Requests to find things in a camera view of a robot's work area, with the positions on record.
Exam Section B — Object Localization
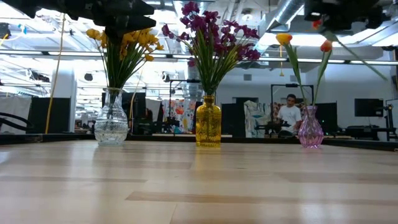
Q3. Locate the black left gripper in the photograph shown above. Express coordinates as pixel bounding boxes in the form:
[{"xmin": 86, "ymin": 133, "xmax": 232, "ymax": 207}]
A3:
[{"xmin": 63, "ymin": 0, "xmax": 157, "ymax": 43}]

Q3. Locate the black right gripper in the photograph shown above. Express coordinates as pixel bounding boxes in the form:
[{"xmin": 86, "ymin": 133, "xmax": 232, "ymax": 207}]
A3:
[{"xmin": 303, "ymin": 0, "xmax": 392, "ymax": 32}]

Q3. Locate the yellow flower bunch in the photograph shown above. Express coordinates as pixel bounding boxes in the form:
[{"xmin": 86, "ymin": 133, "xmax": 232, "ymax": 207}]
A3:
[
  {"xmin": 86, "ymin": 28, "xmax": 131, "ymax": 91},
  {"xmin": 118, "ymin": 30, "xmax": 165, "ymax": 91},
  {"xmin": 105, "ymin": 29, "xmax": 156, "ymax": 91}
]

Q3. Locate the orange yellow tulip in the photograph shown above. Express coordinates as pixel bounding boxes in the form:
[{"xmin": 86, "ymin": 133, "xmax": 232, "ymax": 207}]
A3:
[
  {"xmin": 312, "ymin": 19, "xmax": 389, "ymax": 82},
  {"xmin": 312, "ymin": 39, "xmax": 333, "ymax": 108}
]

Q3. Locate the clear glass vase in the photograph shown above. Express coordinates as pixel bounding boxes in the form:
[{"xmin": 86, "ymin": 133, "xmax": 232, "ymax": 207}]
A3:
[{"xmin": 94, "ymin": 87, "xmax": 129, "ymax": 146}]

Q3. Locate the pink glass vase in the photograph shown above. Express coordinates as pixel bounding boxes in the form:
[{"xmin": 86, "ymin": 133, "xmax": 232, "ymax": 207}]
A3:
[{"xmin": 297, "ymin": 105, "xmax": 325, "ymax": 149}]

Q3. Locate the amber glass vase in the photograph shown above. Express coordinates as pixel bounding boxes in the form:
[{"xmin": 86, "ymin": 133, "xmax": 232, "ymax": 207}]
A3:
[{"xmin": 195, "ymin": 95, "xmax": 222, "ymax": 148}]

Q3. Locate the black monitor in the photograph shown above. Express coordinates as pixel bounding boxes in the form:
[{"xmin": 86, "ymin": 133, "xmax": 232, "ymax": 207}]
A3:
[{"xmin": 354, "ymin": 98, "xmax": 384, "ymax": 118}]

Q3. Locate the floral patterned fabric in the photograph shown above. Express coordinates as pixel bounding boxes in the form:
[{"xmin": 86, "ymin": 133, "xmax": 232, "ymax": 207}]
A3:
[{"xmin": 161, "ymin": 99, "xmax": 197, "ymax": 134}]

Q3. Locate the person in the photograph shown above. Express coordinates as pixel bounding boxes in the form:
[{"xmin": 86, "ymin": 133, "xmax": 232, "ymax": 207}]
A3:
[{"xmin": 275, "ymin": 93, "xmax": 303, "ymax": 138}]

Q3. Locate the black partition panel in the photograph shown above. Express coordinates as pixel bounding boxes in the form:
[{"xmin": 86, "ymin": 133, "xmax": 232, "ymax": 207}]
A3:
[{"xmin": 27, "ymin": 97, "xmax": 72, "ymax": 134}]

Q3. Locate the pale patterned fabric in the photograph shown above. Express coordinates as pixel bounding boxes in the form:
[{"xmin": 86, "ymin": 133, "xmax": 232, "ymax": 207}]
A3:
[{"xmin": 244, "ymin": 100, "xmax": 271, "ymax": 138}]

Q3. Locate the white hanging cloth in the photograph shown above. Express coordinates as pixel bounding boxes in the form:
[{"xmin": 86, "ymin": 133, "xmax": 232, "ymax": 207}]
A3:
[{"xmin": 0, "ymin": 96, "xmax": 32, "ymax": 135}]

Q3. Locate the yellow hanging cable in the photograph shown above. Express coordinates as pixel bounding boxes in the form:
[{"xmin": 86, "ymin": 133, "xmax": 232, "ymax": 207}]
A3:
[{"xmin": 44, "ymin": 14, "xmax": 67, "ymax": 135}]

